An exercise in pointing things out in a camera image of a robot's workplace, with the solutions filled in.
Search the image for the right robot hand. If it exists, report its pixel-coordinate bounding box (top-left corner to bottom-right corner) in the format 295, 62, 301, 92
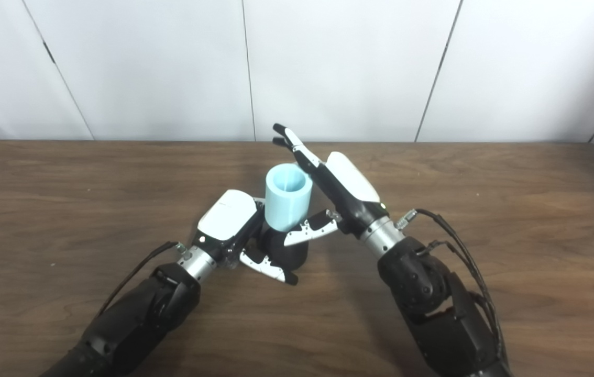
272, 123, 389, 247

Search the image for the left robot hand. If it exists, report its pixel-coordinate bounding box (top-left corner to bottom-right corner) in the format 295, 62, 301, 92
196, 190, 299, 286

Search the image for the light blue cylinder cup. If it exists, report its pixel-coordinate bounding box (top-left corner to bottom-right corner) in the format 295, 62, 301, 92
266, 163, 313, 232

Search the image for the black nozzle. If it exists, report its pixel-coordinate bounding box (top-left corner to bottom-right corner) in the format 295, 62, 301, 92
260, 228, 309, 273

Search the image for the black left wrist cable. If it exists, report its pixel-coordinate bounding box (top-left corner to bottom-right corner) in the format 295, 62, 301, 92
97, 241, 189, 317

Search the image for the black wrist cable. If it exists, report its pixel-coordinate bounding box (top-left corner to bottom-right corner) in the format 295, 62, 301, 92
395, 208, 510, 367
97, 241, 189, 317

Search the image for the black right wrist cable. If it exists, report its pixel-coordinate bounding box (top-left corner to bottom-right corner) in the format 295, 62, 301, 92
395, 208, 510, 367

